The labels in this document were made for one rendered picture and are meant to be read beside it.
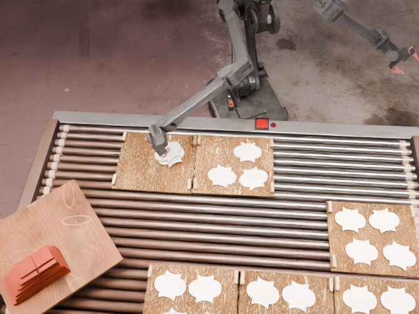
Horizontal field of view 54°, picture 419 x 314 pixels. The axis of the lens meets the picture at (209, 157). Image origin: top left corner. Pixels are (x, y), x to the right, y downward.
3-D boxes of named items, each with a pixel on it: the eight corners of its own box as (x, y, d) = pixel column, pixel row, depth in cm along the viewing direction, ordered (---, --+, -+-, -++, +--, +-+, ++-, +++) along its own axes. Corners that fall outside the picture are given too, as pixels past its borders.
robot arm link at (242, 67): (258, 76, 189) (250, 65, 181) (232, 88, 194) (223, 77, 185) (238, 7, 209) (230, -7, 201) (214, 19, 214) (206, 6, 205)
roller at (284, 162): (56, 149, 233) (53, 144, 229) (411, 167, 220) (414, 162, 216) (53, 156, 230) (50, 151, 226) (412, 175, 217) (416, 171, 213)
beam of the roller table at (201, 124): (57, 116, 247) (54, 110, 242) (414, 133, 233) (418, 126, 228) (53, 128, 243) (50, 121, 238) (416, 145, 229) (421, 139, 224)
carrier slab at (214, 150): (198, 137, 229) (198, 135, 227) (272, 139, 226) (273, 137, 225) (192, 194, 211) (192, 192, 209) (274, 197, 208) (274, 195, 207)
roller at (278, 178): (51, 164, 228) (48, 159, 224) (414, 184, 215) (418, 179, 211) (49, 172, 225) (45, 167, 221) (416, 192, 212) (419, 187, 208)
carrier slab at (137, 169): (125, 133, 231) (125, 132, 230) (197, 137, 228) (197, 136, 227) (112, 189, 214) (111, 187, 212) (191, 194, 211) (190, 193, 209)
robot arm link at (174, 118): (237, 74, 195) (227, 62, 186) (242, 82, 192) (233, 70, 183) (166, 127, 203) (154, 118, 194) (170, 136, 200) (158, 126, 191)
